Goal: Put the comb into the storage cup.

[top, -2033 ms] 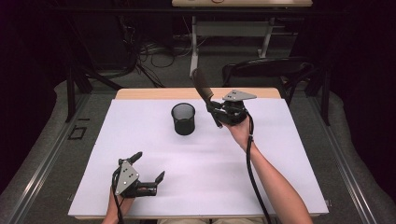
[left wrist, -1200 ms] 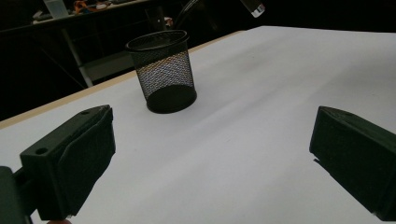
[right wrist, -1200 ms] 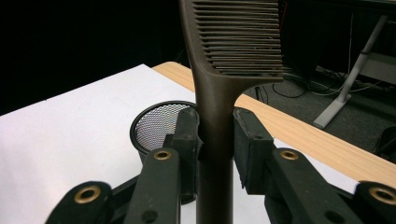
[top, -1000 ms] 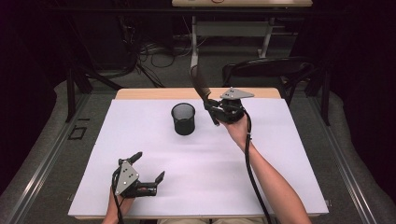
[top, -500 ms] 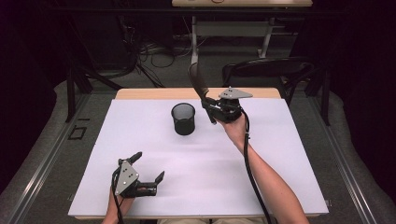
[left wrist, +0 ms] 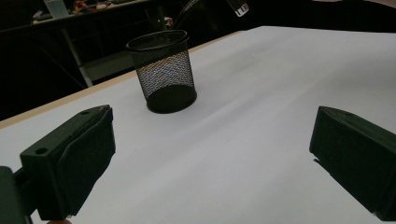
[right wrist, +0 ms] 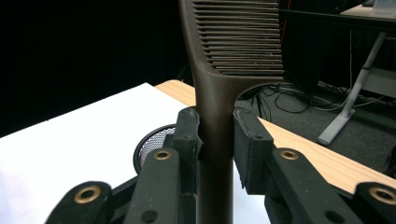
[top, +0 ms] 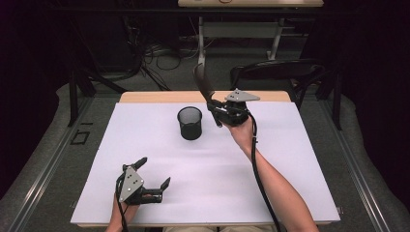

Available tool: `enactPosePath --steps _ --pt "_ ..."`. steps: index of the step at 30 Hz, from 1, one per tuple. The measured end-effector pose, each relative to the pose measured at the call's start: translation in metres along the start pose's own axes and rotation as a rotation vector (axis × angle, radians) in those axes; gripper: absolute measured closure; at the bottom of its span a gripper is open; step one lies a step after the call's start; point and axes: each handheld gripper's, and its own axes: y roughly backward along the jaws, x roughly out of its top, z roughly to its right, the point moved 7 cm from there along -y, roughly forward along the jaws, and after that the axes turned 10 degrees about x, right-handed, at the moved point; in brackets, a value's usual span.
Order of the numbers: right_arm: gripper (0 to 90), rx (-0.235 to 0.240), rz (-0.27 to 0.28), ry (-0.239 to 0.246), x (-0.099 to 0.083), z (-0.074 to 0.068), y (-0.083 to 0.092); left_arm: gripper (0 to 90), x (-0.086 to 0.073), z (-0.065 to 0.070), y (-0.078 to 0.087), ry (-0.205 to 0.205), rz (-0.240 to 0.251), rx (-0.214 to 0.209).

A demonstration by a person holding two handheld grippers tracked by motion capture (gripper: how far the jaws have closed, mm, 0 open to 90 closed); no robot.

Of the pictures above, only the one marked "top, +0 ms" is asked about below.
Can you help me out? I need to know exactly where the wooden table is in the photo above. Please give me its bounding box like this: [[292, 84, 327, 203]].
[[72, 90, 337, 228]]

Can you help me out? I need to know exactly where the black metal stand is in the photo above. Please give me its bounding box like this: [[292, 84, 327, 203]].
[[313, 61, 343, 131], [66, 18, 129, 128]]

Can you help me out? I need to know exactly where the black chair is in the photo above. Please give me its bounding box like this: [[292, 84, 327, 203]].
[[229, 58, 327, 111]]

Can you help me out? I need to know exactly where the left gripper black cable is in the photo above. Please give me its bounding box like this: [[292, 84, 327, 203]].
[[114, 173, 130, 232]]

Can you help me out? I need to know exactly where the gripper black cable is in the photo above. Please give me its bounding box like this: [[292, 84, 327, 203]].
[[114, 173, 130, 232], [243, 107, 283, 232]]

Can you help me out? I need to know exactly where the white table mat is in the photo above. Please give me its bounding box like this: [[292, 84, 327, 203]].
[[70, 101, 341, 225]]

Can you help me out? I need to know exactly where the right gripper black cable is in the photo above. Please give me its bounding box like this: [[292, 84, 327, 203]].
[[243, 107, 283, 232]]

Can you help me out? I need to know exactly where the desk with white legs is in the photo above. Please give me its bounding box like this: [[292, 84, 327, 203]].
[[177, 0, 325, 82]]

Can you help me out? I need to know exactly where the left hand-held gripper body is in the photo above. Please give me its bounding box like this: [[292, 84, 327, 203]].
[[115, 163, 163, 206]]

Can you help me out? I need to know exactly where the person's left hand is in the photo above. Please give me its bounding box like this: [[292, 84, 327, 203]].
[[110, 192, 153, 223]]

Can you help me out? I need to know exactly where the aluminium floor rail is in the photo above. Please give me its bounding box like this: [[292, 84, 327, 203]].
[[320, 98, 393, 232], [6, 96, 95, 232]]

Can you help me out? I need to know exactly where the black spatula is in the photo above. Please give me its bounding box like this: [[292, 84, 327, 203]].
[[192, 63, 224, 129]]

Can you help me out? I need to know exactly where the black mesh pen cup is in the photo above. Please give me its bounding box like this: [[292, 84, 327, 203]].
[[176, 105, 203, 141]]

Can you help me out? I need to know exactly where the bundle of floor cables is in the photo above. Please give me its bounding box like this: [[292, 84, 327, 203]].
[[124, 14, 216, 92]]

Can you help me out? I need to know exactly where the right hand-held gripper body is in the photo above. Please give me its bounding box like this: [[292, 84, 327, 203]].
[[216, 88, 261, 127]]

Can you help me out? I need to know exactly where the person's right hand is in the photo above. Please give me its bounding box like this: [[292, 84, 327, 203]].
[[221, 116, 256, 148]]

